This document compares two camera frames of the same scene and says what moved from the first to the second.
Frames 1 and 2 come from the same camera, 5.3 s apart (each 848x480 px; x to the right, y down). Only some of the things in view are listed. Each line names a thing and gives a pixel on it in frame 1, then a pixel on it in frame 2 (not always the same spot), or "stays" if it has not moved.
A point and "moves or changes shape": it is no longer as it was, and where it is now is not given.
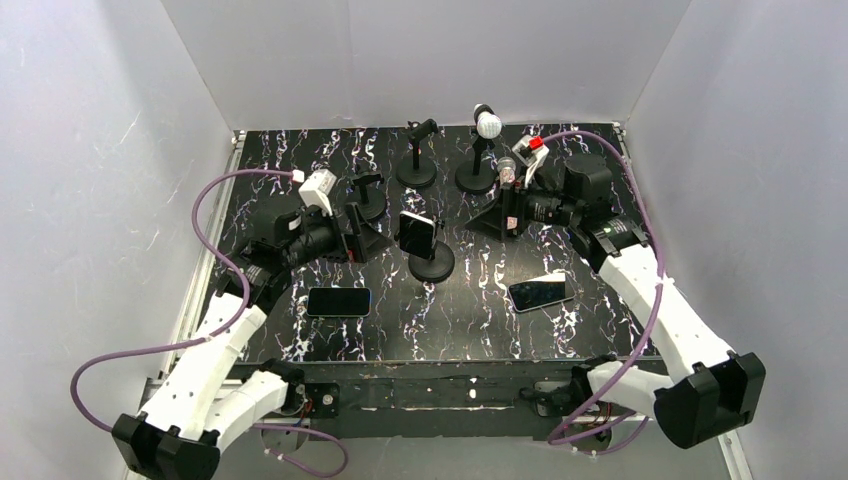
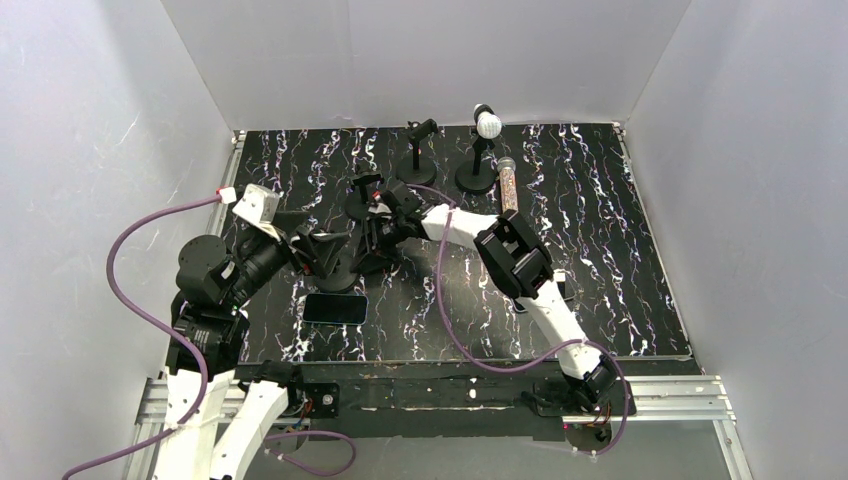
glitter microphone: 507,171 stays
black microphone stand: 477,176 stays
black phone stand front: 434,270 to 343,278
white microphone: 488,123 stays
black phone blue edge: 339,302 moves or changes shape
